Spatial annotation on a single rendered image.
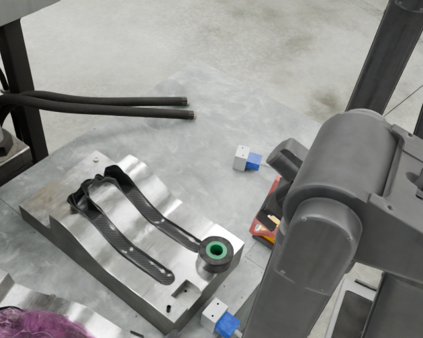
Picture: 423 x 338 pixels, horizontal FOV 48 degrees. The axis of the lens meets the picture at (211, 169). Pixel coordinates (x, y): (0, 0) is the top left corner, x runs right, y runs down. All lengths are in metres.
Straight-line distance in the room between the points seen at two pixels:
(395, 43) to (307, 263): 0.47
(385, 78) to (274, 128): 0.86
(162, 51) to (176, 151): 1.92
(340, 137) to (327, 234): 0.07
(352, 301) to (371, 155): 0.66
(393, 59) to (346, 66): 2.77
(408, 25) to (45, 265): 0.93
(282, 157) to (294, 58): 2.58
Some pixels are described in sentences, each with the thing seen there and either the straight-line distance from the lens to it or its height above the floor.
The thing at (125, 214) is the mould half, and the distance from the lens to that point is 1.14.
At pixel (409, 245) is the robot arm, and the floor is 1.61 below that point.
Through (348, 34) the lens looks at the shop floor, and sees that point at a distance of 3.88.
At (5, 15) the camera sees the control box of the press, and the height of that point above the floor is 1.10.
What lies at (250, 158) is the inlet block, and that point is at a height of 0.84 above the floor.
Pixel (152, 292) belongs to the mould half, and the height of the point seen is 0.89.
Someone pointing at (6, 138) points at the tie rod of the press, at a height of 0.83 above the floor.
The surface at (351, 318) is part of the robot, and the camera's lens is 0.93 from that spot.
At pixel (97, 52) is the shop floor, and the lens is 3.29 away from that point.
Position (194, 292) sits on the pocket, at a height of 0.86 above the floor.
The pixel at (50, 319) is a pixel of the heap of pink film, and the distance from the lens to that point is 1.00.
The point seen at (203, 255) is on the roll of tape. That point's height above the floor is 0.92.
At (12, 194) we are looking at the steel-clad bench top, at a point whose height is 0.80.
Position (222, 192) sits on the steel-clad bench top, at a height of 0.80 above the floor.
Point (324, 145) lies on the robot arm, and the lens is 0.30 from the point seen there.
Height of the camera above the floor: 1.81
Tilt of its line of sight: 47 degrees down
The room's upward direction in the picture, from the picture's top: 8 degrees clockwise
